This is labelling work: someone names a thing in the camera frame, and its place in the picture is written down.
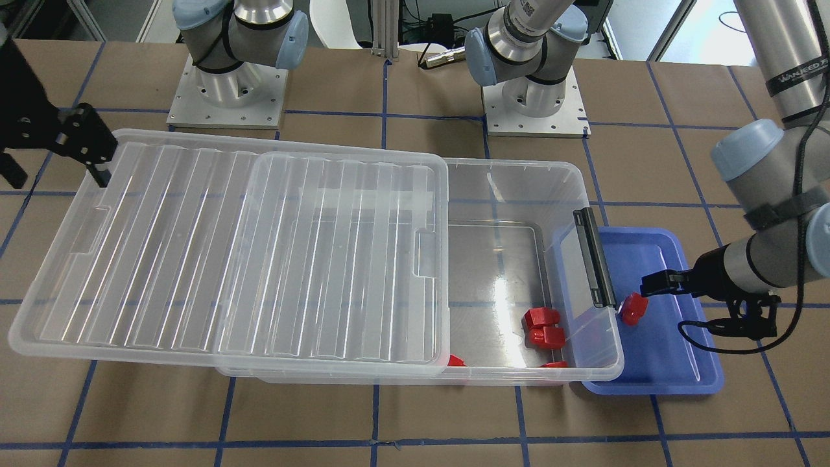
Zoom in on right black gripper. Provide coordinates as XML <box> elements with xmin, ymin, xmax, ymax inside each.
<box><xmin>1</xmin><ymin>36</ymin><xmax>118</xmax><ymax>189</ymax></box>

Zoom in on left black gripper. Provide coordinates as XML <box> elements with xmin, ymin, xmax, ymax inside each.
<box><xmin>641</xmin><ymin>247</ymin><xmax>781</xmax><ymax>338</ymax></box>

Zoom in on red block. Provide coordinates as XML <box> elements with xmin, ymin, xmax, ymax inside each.
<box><xmin>539</xmin><ymin>361</ymin><xmax>569</xmax><ymax>368</ymax></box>
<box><xmin>447</xmin><ymin>354</ymin><xmax>467</xmax><ymax>368</ymax></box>
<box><xmin>528</xmin><ymin>326</ymin><xmax>567</xmax><ymax>351</ymax></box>
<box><xmin>523</xmin><ymin>307</ymin><xmax>561</xmax><ymax>330</ymax></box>
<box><xmin>619</xmin><ymin>292</ymin><xmax>649</xmax><ymax>326</ymax></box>

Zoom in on clear plastic box lid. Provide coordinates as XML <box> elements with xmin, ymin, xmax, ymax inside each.
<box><xmin>8</xmin><ymin>129</ymin><xmax>451</xmax><ymax>379</ymax></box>

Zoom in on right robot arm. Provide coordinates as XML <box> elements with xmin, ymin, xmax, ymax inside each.
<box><xmin>1</xmin><ymin>1</ymin><xmax>309</xmax><ymax>189</ymax></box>

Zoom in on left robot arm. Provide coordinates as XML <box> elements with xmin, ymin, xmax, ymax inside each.
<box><xmin>464</xmin><ymin>1</ymin><xmax>828</xmax><ymax>346</ymax></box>

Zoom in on blue plastic tray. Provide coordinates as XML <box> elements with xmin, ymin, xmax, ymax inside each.
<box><xmin>583</xmin><ymin>226</ymin><xmax>724</xmax><ymax>396</ymax></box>

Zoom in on clear plastic storage box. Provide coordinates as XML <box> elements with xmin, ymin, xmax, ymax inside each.
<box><xmin>219</xmin><ymin>158</ymin><xmax>624</xmax><ymax>385</ymax></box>

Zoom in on white chair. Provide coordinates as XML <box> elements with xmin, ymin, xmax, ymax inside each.
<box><xmin>308</xmin><ymin>1</ymin><xmax>373</xmax><ymax>50</ymax></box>

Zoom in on black box latch handle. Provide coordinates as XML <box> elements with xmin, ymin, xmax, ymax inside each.
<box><xmin>573</xmin><ymin>207</ymin><xmax>619</xmax><ymax>309</ymax></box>

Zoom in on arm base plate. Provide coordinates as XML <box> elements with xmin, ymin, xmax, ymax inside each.
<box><xmin>167</xmin><ymin>57</ymin><xmax>289</xmax><ymax>130</ymax></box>
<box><xmin>481</xmin><ymin>67</ymin><xmax>592</xmax><ymax>138</ymax></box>

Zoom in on aluminium frame post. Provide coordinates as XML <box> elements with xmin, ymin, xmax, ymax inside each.
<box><xmin>367</xmin><ymin>1</ymin><xmax>401</xmax><ymax>62</ymax></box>

